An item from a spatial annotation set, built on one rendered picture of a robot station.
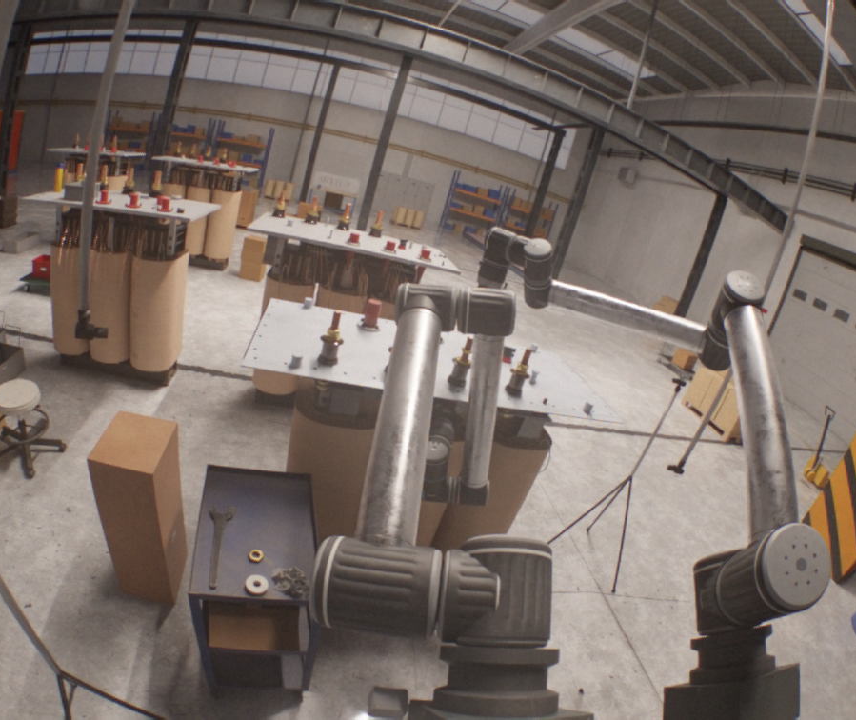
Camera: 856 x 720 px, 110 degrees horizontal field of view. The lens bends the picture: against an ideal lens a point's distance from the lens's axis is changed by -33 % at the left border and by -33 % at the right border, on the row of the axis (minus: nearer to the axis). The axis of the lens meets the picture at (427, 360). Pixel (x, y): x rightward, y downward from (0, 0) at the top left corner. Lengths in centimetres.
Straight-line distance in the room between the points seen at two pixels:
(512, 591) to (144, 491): 146
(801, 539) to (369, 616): 90
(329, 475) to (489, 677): 141
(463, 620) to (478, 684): 13
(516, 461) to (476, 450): 64
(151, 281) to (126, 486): 205
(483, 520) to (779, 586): 174
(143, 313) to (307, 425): 216
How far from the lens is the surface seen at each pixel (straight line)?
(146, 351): 386
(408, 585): 85
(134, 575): 240
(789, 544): 106
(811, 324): 1548
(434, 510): 229
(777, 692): 133
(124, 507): 202
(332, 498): 215
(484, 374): 144
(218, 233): 730
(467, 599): 85
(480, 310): 134
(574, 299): 166
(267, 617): 153
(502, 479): 225
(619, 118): 1143
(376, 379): 169
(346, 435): 191
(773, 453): 119
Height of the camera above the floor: 212
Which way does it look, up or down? 22 degrees down
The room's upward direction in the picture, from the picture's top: 17 degrees clockwise
